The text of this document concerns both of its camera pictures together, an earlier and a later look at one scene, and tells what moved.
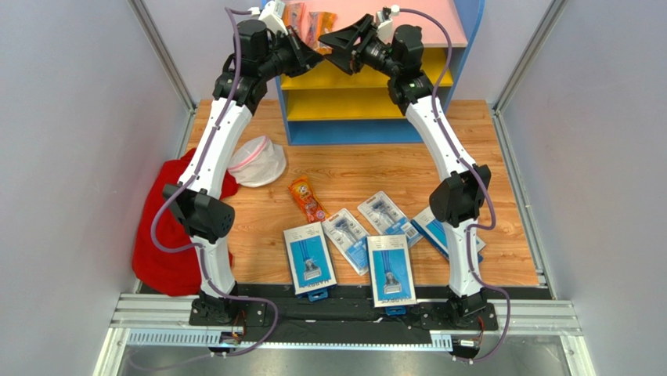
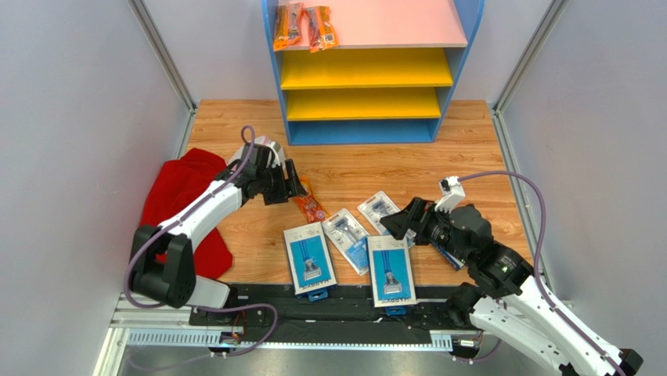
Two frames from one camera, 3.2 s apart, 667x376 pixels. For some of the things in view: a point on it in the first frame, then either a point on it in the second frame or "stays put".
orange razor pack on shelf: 293,14 stays put
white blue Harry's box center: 391,275 stays put
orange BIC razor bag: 303,194 stays put
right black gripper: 357,49 → 416,220
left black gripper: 304,56 → 291,186
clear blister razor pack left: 349,237 stays put
